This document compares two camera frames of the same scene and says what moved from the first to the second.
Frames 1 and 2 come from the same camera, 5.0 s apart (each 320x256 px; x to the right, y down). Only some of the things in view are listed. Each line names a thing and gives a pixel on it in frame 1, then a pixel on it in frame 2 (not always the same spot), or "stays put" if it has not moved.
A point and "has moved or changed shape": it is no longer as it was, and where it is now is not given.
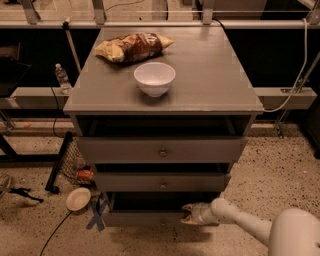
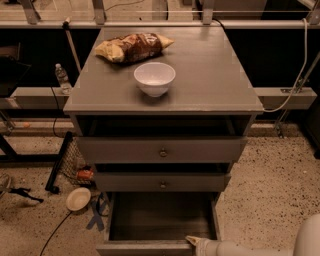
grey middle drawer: (160, 182) stays put
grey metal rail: (203, 24) stays put
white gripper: (198, 213) → (207, 247)
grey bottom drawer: (151, 209) has moved or changed shape
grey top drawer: (159, 149) stays put
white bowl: (154, 78) stays put
